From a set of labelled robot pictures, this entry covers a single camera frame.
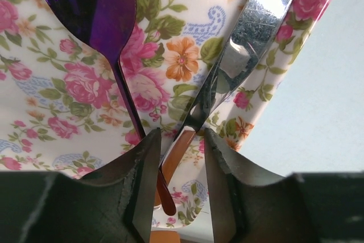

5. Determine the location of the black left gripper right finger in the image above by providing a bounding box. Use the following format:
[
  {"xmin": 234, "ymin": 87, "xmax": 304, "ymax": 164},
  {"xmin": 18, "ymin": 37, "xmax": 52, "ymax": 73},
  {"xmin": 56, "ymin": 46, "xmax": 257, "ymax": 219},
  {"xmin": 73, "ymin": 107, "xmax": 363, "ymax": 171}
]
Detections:
[{"xmin": 204, "ymin": 129, "xmax": 283, "ymax": 242}]

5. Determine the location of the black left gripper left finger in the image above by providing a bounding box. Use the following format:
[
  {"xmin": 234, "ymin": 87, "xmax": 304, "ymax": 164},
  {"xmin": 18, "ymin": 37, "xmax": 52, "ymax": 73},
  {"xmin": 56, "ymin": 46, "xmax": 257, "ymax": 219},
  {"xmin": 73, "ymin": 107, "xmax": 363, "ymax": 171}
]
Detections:
[{"xmin": 79, "ymin": 129, "xmax": 161, "ymax": 242}]

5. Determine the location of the silver table knife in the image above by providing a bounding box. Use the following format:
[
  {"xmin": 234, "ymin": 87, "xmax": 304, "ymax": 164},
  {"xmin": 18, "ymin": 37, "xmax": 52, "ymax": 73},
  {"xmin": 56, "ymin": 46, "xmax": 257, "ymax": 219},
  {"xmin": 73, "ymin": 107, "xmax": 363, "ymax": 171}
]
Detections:
[{"xmin": 158, "ymin": 0, "xmax": 307, "ymax": 216}]

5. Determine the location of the purple metal spoon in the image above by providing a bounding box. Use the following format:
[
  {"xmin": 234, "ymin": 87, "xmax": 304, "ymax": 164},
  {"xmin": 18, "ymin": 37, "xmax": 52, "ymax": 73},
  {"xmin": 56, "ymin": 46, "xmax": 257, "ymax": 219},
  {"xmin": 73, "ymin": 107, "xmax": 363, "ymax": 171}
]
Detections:
[{"xmin": 46, "ymin": 0, "xmax": 146, "ymax": 138}]

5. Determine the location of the floral rectangular tray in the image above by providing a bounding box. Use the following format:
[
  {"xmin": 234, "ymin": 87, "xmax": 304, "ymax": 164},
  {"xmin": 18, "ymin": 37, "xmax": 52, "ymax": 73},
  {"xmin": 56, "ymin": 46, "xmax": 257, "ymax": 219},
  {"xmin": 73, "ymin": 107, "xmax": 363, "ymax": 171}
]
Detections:
[{"xmin": 0, "ymin": 0, "xmax": 352, "ymax": 231}]

